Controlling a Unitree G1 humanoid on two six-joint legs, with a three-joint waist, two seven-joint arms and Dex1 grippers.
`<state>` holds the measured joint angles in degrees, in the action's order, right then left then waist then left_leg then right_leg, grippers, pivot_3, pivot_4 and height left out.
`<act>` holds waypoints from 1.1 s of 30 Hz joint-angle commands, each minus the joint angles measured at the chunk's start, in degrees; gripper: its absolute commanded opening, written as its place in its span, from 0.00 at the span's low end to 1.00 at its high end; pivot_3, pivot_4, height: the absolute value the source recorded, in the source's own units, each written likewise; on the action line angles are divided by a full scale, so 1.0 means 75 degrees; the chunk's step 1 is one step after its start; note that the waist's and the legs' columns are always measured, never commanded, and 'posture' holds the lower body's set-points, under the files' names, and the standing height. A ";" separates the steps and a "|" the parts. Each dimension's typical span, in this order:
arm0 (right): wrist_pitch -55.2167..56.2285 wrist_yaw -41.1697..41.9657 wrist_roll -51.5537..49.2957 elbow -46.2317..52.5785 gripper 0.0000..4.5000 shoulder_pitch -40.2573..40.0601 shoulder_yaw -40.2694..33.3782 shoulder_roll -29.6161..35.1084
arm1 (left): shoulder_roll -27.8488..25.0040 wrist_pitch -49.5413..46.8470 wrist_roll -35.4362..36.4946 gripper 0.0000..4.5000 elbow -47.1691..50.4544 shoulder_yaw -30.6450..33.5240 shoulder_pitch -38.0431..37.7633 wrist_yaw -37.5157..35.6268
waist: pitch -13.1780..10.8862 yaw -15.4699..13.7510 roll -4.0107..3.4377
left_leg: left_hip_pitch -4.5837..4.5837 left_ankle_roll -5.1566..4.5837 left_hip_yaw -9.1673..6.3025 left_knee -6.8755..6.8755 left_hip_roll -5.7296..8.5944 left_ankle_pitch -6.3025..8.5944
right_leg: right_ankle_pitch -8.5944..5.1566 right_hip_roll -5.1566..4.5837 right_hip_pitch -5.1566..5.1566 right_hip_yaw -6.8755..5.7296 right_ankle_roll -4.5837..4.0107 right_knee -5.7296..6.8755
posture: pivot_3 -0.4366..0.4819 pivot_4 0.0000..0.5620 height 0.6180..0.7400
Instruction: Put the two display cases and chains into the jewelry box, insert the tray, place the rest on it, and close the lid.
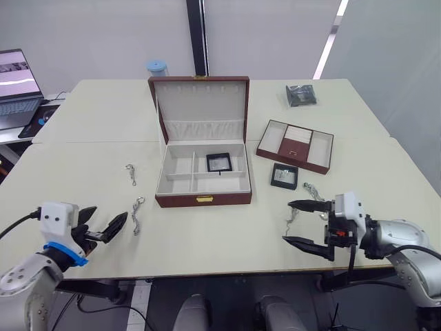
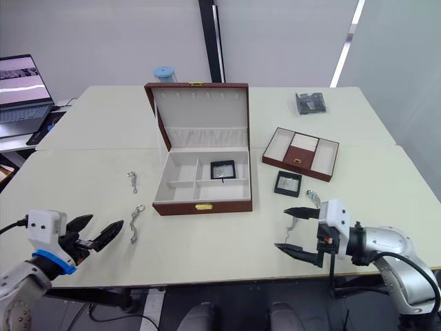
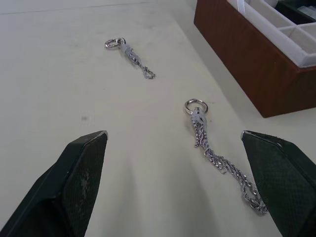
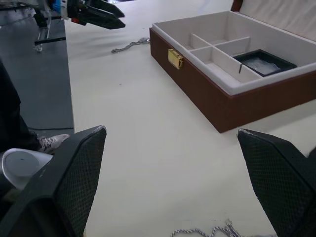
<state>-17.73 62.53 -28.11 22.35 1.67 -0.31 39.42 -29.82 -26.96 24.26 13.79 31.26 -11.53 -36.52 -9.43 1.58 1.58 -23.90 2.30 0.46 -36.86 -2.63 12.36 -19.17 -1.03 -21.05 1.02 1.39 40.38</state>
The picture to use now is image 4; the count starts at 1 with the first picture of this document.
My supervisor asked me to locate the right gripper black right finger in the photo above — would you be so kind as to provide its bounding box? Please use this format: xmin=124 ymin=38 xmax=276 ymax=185
xmin=237 ymin=128 xmax=316 ymax=237

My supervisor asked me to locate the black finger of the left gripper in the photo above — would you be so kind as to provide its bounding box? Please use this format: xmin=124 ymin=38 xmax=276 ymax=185
xmin=78 ymin=7 xmax=127 ymax=30
xmin=87 ymin=0 xmax=126 ymax=18

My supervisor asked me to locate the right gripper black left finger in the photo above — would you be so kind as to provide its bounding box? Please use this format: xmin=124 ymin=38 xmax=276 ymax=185
xmin=0 ymin=125 xmax=108 ymax=237

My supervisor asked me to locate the black display case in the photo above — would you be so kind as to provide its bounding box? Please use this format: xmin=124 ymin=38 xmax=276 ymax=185
xmin=233 ymin=49 xmax=298 ymax=78

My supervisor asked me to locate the grey rounded shape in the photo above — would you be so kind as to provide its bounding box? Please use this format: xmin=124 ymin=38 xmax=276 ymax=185
xmin=0 ymin=148 xmax=54 ymax=191

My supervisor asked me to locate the brown jewelry box cream lining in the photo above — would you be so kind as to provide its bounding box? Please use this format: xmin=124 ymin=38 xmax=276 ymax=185
xmin=149 ymin=0 xmax=316 ymax=134

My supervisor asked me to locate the silver chain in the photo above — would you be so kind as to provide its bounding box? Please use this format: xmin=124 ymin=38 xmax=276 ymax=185
xmin=170 ymin=218 xmax=277 ymax=237
xmin=111 ymin=37 xmax=151 ymax=55

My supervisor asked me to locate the black bar frame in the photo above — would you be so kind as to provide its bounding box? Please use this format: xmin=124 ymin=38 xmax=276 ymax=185
xmin=33 ymin=14 xmax=67 ymax=54

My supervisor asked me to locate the white sneaker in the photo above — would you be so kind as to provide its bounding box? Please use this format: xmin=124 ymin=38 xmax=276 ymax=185
xmin=37 ymin=134 xmax=71 ymax=155

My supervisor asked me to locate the person's dark trouser leg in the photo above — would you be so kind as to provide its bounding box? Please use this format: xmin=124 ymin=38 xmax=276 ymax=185
xmin=0 ymin=58 xmax=38 ymax=152

